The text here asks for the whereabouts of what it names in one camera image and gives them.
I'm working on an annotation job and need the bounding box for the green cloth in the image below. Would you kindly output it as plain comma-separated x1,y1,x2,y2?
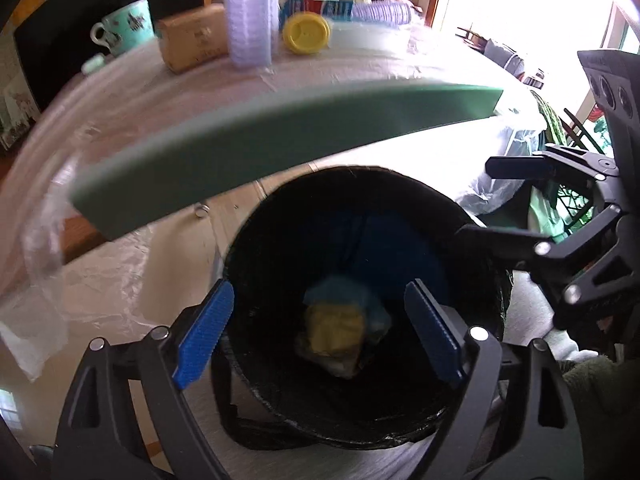
527,182,568,241

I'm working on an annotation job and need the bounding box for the clear plastic bottle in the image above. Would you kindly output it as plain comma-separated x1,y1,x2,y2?
350,0,413,25

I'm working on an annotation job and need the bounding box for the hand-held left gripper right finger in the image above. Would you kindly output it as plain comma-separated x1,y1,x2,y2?
404,280,586,480

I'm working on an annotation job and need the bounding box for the yellow crumpled trash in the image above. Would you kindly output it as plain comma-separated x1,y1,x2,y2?
305,275,393,333

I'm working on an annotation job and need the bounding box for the green-edged table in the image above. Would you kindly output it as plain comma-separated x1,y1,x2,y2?
10,25,546,241

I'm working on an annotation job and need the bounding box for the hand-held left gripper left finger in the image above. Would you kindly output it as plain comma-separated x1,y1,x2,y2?
52,280,236,480

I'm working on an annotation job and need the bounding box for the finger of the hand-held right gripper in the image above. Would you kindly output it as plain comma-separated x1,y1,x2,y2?
454,202,626,331
485,144,621,196

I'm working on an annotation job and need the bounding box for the table with plastic cover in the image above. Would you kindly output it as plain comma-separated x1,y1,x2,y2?
0,22,548,381

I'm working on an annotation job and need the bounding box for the teal patterned mug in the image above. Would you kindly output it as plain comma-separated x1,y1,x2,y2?
90,0,156,58

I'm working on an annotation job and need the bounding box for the tan cardboard box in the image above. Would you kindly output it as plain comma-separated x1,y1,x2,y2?
157,4,231,75

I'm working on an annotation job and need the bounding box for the dark wooden chair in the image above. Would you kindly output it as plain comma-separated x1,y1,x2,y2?
456,25,488,53

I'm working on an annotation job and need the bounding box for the yellow crumpled wrapper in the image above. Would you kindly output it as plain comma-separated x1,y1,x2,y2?
300,302,366,361

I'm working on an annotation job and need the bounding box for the black trash bin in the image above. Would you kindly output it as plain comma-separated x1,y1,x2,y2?
212,165,513,451

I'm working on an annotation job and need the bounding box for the yellow round lid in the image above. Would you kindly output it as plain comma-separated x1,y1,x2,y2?
282,11,332,55

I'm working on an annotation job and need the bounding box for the grey cloth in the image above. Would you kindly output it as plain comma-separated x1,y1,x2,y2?
482,39,526,77

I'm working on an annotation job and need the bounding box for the stack of clear plastic cups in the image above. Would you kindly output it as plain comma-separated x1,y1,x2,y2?
222,0,280,68

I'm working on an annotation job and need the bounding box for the person's right forearm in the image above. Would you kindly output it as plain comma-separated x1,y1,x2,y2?
560,355,640,480

